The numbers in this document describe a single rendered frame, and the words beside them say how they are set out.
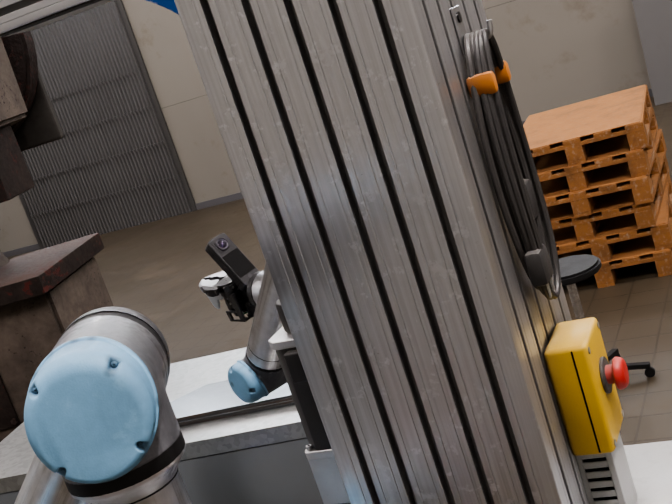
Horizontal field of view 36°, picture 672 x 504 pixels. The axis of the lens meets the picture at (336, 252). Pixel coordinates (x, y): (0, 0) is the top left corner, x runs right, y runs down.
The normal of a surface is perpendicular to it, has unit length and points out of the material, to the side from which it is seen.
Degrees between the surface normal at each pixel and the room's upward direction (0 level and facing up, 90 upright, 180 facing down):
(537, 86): 90
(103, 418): 82
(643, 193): 90
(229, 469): 90
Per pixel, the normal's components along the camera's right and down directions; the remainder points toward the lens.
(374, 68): -0.36, 0.33
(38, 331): -0.15, 0.28
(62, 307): 0.94, -0.26
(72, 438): 0.02, 0.09
